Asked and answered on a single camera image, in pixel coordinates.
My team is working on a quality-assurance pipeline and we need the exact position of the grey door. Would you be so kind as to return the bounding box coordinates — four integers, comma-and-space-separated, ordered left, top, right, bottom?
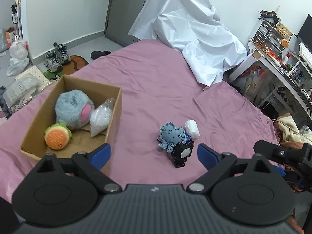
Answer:
105, 0, 146, 47

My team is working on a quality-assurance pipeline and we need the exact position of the grey sneaker left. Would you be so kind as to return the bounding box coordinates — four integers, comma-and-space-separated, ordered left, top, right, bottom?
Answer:
44, 51, 62, 72

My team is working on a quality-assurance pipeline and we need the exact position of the orange white cardboard box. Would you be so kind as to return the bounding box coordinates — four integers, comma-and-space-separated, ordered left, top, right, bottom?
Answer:
5, 27, 15, 48

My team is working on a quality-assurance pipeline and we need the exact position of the black lace pouch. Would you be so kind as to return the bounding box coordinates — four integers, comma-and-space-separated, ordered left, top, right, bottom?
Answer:
171, 139, 194, 168

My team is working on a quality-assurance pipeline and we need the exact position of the orange burger plush toy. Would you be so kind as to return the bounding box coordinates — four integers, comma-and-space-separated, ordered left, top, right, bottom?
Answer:
44, 123, 72, 150

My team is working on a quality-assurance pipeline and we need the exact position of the cartoon floor mat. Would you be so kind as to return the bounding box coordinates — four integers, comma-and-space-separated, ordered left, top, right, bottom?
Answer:
44, 56, 89, 81

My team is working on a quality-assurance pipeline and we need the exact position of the brown cardboard box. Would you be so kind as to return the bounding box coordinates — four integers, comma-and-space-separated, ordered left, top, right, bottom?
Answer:
21, 75, 122, 161

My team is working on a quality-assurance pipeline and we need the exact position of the pink bed sheet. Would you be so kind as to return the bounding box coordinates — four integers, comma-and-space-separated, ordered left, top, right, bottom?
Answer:
0, 38, 286, 203

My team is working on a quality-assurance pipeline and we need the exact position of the clear packaged bedding stack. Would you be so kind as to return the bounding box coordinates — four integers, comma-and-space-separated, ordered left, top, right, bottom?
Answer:
2, 66, 52, 115

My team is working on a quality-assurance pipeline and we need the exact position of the grey sneaker right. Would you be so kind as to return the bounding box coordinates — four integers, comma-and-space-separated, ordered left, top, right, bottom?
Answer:
53, 42, 71, 65

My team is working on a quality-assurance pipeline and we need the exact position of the black monitor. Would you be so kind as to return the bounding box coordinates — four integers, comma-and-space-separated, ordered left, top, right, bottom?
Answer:
297, 14, 312, 51

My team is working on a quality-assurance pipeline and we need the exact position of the clear bag of white pellets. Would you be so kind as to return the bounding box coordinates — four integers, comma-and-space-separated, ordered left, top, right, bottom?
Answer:
89, 98, 116, 138

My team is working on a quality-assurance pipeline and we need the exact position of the white sheet cover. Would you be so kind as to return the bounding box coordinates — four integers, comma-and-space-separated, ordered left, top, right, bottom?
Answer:
129, 0, 247, 86

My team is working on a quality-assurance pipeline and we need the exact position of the white desk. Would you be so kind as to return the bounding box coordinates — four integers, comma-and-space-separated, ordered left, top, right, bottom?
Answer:
227, 40, 311, 115

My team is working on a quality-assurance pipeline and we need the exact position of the small drawer organizer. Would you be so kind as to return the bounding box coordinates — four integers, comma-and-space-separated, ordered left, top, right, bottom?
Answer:
252, 20, 283, 51

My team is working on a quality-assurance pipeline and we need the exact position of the grey sneaker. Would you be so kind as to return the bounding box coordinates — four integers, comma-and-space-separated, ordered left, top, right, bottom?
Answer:
44, 51, 62, 72
53, 42, 71, 65

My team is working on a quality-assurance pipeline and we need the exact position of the cream blanket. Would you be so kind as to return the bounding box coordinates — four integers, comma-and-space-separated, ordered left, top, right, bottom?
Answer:
274, 113, 311, 144

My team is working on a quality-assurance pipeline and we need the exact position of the blue tissue packet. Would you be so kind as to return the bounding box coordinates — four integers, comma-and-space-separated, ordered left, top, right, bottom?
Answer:
186, 133, 192, 141

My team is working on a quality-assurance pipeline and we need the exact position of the fluffy grey blue plush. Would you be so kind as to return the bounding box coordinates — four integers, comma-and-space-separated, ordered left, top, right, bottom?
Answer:
54, 90, 95, 130

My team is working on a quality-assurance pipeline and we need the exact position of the black slipper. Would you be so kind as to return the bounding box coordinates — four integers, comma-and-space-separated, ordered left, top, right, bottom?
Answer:
90, 51, 111, 60

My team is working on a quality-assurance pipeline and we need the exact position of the white plastic bag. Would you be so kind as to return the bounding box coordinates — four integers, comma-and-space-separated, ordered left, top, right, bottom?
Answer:
6, 36, 29, 77

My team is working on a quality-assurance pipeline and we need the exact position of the grey blue felt octopus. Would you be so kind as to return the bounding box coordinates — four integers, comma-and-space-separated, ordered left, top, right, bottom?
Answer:
157, 122, 186, 154

